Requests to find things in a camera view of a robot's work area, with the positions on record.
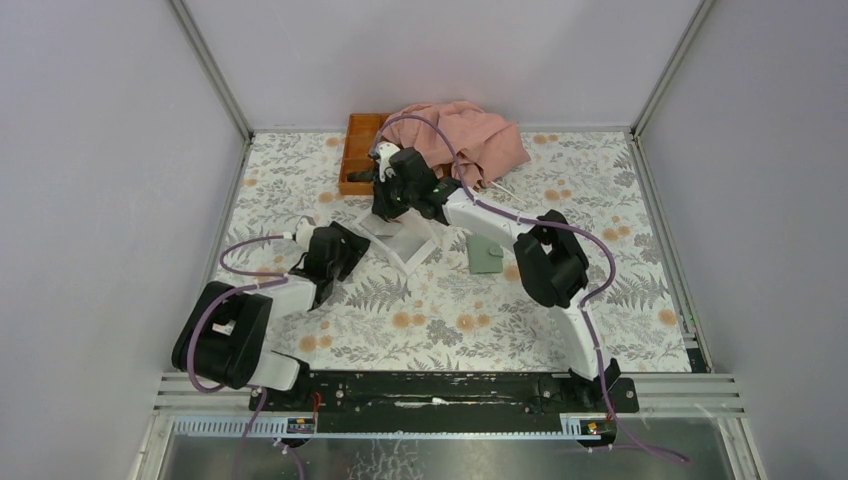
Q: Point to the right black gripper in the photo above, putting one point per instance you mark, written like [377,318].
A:
[380,204]

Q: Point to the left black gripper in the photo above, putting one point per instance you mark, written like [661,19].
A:
[354,249]

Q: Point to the white plastic card box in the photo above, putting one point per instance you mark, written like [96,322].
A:
[406,242]

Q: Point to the green card holder wallet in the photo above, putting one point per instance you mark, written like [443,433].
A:
[485,256]

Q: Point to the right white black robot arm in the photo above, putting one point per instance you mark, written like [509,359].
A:
[553,266]

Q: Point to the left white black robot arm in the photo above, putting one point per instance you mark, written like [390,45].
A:
[222,344]

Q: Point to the dark green crumpled item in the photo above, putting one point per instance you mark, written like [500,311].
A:
[365,176]

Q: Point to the wooden compartment tray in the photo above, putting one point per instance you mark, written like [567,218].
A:
[360,133]

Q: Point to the pink cloth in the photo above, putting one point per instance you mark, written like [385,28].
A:
[479,146]

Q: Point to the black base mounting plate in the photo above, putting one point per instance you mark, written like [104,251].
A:
[427,399]

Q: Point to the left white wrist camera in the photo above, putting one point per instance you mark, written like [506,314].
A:
[302,232]

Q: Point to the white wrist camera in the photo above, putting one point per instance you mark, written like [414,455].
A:
[302,232]
[381,155]

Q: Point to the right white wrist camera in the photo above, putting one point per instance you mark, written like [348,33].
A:
[381,155]

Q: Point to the white slotted cable duct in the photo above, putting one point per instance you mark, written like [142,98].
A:
[298,427]

